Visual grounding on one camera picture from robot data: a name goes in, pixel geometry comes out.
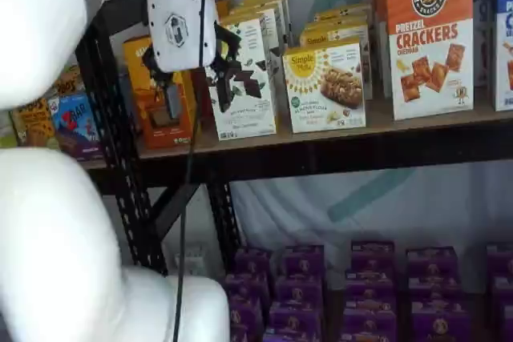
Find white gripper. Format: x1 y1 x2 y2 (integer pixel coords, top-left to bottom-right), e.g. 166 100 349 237
142 0 243 124

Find orange snack box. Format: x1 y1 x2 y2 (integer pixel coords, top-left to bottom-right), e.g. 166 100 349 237
215 0 234 22
123 36 197 150

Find yellow cardboard box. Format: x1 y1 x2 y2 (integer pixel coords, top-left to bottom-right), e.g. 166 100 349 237
281 36 367 135

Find blue Z Bar box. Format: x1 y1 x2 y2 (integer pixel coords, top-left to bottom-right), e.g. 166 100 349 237
49 93 102 161

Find brown snack bar box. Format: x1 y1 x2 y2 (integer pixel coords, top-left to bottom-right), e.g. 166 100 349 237
50 62 87 99
9 97 56 148

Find white Simple Mills bars box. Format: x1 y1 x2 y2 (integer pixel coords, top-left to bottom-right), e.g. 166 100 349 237
313 2 374 23
299 23 374 101
304 15 370 34

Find black metal shelf rack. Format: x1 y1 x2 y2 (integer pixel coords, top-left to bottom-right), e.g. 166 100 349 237
74 0 513 279

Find purple Annie's snack box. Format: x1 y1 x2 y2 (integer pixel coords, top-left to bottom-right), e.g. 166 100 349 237
233 247 274 280
225 296 266 336
229 323 252 342
279 244 326 280
269 300 322 334
498 303 513 342
406 246 459 280
341 298 398 342
411 300 463 342
350 239 397 274
261 327 322 342
486 242 513 278
492 275 513 308
273 275 324 308
410 275 460 308
222 272 270 308
345 269 397 304

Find brown wooden shelf board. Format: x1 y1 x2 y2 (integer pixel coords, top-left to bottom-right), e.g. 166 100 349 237
134 107 513 159

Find white backdrop cloth teal print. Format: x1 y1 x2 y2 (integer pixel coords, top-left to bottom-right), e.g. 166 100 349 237
230 0 513 267

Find black cable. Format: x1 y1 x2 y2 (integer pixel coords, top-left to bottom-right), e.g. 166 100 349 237
172 0 249 342

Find white wall power outlet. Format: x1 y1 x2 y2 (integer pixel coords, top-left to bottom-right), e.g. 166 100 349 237
173 243 208 277

